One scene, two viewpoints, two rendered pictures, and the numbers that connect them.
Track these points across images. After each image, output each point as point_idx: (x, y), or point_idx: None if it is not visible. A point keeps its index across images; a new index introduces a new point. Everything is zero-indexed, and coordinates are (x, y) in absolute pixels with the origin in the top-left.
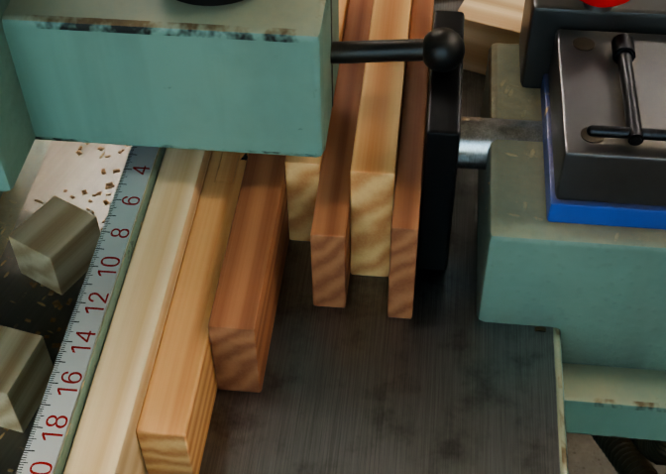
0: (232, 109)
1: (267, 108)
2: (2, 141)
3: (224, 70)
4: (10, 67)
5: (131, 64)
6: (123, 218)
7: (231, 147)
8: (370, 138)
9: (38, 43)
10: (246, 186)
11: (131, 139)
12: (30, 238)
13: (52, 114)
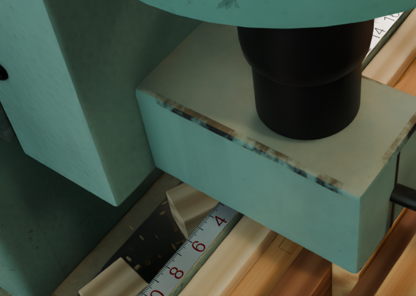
0: (288, 213)
1: (314, 225)
2: (114, 175)
3: (284, 187)
4: (137, 122)
5: (218, 153)
6: (185, 261)
7: (286, 236)
8: (403, 276)
9: (157, 113)
10: (294, 266)
11: (216, 197)
12: (178, 199)
13: (166, 158)
